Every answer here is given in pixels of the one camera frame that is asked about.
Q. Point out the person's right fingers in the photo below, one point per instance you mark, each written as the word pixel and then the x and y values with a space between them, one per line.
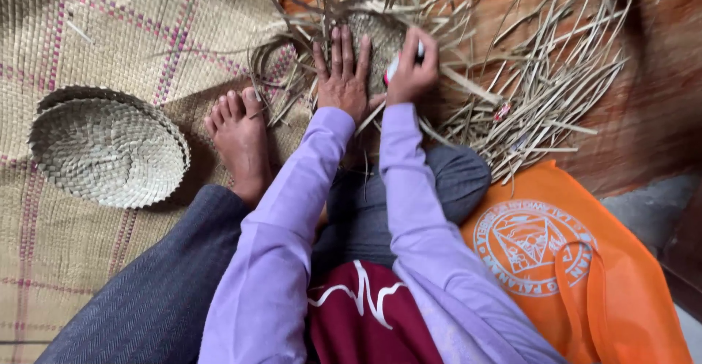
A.
pixel 419 49

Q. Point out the finished woven straw basket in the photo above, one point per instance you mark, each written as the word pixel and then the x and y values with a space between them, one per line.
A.
pixel 108 147

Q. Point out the unfinished woven straw basket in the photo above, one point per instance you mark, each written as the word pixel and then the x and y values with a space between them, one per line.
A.
pixel 378 35

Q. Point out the person's foot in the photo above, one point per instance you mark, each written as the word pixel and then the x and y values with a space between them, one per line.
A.
pixel 239 142

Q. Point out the orange printed tote bag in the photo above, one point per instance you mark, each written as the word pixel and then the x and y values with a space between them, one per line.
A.
pixel 570 265

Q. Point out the person's right hand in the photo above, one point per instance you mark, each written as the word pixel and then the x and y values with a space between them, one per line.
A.
pixel 411 76

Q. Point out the pile of loose straw strips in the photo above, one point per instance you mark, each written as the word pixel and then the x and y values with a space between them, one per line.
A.
pixel 548 73

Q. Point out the white and red lighter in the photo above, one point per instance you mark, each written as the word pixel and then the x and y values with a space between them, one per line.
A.
pixel 396 67

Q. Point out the woven straw floor mat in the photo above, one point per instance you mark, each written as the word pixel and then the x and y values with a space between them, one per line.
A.
pixel 126 134

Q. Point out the person's left hand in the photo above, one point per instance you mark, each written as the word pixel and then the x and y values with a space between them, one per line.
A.
pixel 344 81

